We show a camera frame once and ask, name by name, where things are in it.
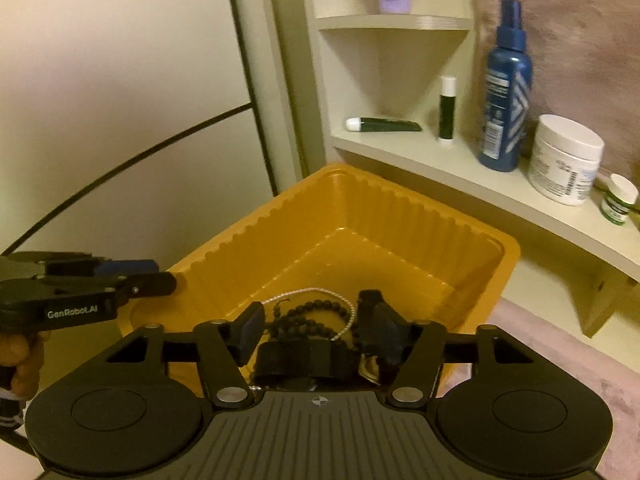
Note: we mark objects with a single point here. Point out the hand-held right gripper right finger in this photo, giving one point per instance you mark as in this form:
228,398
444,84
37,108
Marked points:
387,332

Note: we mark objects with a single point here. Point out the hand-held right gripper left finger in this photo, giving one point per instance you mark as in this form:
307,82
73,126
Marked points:
250,332

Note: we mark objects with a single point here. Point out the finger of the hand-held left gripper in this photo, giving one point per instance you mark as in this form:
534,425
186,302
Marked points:
125,266
147,284

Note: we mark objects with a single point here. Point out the orange plastic tray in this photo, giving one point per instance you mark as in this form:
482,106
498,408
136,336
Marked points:
400,240

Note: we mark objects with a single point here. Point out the person's left hand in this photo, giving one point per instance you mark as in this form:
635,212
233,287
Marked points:
22,360

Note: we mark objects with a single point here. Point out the cream corner shelf unit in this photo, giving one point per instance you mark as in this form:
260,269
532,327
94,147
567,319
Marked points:
500,180

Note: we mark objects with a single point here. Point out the dark green tube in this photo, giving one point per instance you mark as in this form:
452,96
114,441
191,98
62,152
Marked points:
390,124

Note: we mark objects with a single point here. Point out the white cream jar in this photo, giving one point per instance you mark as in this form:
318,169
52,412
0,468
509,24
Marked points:
562,165

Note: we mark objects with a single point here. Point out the blue spray bottle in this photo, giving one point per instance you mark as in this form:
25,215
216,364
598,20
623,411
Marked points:
502,100

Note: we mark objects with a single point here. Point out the small green white jar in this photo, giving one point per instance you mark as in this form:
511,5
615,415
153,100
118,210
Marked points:
619,200

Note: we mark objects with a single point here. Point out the pink hanging towel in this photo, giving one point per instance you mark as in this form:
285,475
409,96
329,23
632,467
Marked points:
575,35

